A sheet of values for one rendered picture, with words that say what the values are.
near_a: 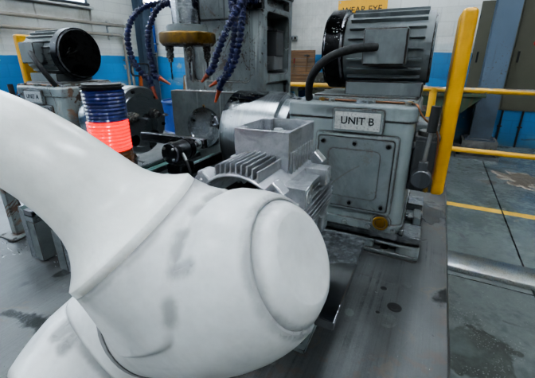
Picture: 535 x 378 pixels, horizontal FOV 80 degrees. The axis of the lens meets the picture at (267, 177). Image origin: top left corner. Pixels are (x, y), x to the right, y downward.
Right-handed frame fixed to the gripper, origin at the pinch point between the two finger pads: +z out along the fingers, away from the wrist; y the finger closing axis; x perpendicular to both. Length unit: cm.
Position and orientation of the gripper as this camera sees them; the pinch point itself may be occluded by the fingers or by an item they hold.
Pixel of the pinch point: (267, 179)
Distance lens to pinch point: 57.3
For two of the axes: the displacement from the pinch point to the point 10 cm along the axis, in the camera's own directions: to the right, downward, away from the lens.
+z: 4.4, -4.3, 7.9
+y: -9.0, -1.5, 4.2
